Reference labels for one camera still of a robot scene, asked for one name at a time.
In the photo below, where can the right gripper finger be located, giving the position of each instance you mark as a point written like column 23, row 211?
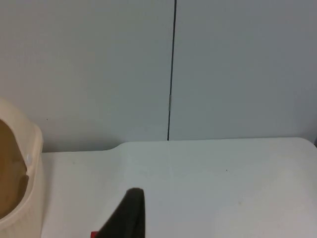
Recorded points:
column 131, row 215

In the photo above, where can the red block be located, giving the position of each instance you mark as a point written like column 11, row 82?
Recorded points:
column 94, row 234

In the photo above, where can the cream box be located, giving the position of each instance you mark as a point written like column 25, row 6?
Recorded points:
column 29, row 188

